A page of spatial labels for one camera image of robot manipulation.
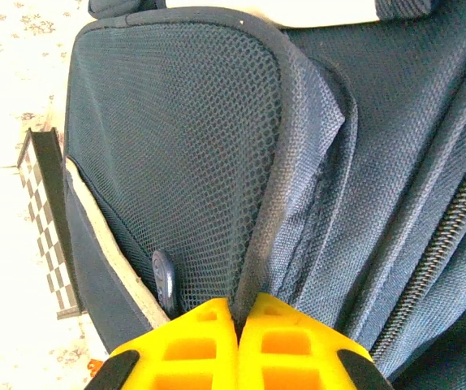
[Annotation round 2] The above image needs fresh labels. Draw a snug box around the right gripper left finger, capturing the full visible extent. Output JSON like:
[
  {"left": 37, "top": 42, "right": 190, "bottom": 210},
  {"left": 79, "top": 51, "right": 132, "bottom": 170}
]
[{"left": 84, "top": 297, "right": 238, "bottom": 390}]

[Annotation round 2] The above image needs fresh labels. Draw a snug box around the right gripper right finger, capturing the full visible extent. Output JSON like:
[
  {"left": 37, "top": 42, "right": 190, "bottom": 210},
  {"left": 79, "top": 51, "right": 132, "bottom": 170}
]
[{"left": 236, "top": 292, "right": 395, "bottom": 390}]

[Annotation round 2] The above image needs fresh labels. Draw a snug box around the navy blue backpack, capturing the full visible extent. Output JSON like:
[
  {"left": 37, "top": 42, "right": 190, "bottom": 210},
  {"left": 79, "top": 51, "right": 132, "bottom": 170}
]
[{"left": 63, "top": 0, "right": 466, "bottom": 390}]

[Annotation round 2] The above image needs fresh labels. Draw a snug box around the black grey chessboard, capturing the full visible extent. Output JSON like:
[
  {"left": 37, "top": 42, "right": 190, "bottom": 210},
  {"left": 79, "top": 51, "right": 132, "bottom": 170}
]
[{"left": 16, "top": 128, "right": 86, "bottom": 321}]

